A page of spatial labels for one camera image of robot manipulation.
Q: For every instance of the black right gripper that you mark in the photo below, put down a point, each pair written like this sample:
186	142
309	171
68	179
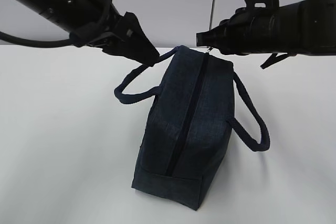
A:
238	31

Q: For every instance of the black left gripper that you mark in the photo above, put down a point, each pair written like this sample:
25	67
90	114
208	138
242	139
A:
117	35

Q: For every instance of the dark blue insulated lunch bag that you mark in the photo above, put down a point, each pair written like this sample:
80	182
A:
198	104

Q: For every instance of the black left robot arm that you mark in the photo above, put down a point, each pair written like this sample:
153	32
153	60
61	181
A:
66	14

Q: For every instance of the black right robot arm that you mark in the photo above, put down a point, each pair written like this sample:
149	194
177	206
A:
303	28

